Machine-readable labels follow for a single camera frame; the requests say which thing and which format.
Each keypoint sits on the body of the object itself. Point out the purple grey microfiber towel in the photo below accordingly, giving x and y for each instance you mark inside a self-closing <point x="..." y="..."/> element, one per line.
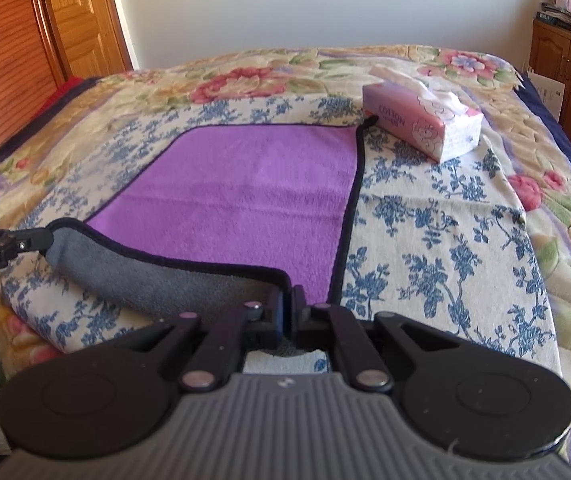
<point x="226" y="214"/>

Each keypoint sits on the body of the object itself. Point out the white paper bag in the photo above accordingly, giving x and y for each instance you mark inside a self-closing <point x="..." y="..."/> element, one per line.
<point x="551" y="93"/>

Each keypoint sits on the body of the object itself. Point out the blue floral white cloth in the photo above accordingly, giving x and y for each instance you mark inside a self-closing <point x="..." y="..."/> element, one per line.
<point x="444" y="244"/>

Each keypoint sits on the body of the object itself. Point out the pink tissue pack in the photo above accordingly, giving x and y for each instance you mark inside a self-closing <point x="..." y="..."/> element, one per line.
<point x="436" y="123"/>

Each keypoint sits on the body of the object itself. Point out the floral bed blanket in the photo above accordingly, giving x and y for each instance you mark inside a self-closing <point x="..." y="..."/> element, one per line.
<point x="536" y="169"/>

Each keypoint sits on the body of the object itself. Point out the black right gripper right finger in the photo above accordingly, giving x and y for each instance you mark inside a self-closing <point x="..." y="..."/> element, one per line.
<point x="371" y="356"/>

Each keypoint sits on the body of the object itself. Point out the wooden door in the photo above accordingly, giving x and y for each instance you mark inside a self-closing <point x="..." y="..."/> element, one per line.
<point x="89" y="37"/>

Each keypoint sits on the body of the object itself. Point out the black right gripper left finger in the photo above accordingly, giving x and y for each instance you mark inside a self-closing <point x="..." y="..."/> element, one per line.
<point x="201" y="356"/>

